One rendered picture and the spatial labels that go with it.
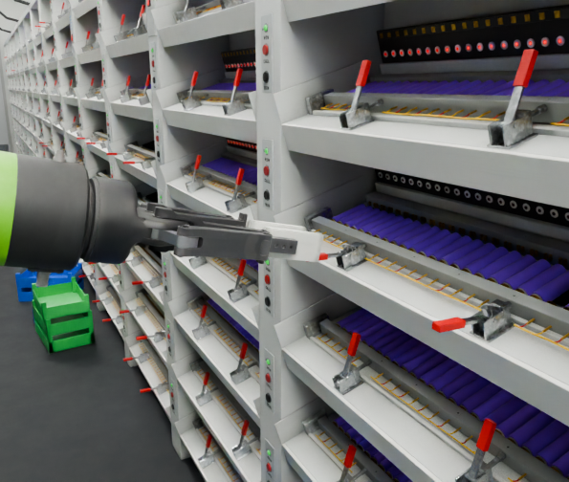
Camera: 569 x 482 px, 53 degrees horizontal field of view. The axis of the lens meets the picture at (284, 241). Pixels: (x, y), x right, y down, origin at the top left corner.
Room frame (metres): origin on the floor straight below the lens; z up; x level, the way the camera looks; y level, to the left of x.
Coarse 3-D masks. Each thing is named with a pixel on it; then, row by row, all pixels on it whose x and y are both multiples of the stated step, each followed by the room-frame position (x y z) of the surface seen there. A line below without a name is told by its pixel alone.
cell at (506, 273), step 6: (522, 258) 0.66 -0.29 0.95; (528, 258) 0.66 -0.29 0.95; (534, 258) 0.66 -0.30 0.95; (510, 264) 0.65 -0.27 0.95; (516, 264) 0.65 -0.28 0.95; (522, 264) 0.65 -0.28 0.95; (528, 264) 0.65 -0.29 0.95; (504, 270) 0.64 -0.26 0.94; (510, 270) 0.64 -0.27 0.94; (516, 270) 0.64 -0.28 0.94; (492, 276) 0.63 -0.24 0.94; (498, 276) 0.63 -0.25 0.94; (504, 276) 0.63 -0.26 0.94; (510, 276) 0.64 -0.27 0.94; (498, 282) 0.63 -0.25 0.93
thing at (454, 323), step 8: (488, 312) 0.56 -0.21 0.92; (440, 320) 0.54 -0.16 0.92; (448, 320) 0.54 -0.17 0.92; (456, 320) 0.54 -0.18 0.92; (464, 320) 0.54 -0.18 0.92; (472, 320) 0.55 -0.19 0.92; (480, 320) 0.55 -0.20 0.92; (432, 328) 0.53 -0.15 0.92; (440, 328) 0.52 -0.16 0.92; (448, 328) 0.53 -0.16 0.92; (456, 328) 0.53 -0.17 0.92
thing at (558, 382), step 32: (352, 192) 1.01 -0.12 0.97; (384, 192) 0.98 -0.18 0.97; (416, 192) 0.90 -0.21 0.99; (288, 224) 0.95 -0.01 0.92; (512, 224) 0.73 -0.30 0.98; (544, 224) 0.69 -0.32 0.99; (352, 288) 0.76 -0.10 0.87; (384, 288) 0.71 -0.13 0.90; (416, 288) 0.69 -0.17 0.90; (416, 320) 0.64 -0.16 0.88; (448, 352) 0.60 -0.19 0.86; (480, 352) 0.55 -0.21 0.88; (512, 352) 0.52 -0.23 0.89; (544, 352) 0.51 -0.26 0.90; (512, 384) 0.52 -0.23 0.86; (544, 384) 0.48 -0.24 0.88
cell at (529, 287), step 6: (558, 264) 0.62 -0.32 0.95; (546, 270) 0.62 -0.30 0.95; (552, 270) 0.62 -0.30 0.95; (558, 270) 0.62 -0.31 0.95; (564, 270) 0.62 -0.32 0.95; (540, 276) 0.61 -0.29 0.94; (546, 276) 0.61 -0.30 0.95; (552, 276) 0.61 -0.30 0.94; (528, 282) 0.60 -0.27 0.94; (534, 282) 0.60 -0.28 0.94; (540, 282) 0.60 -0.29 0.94; (546, 282) 0.60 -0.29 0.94; (516, 288) 0.60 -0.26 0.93; (522, 288) 0.60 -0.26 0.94; (528, 288) 0.59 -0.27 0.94; (534, 288) 0.60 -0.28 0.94; (528, 294) 0.59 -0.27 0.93
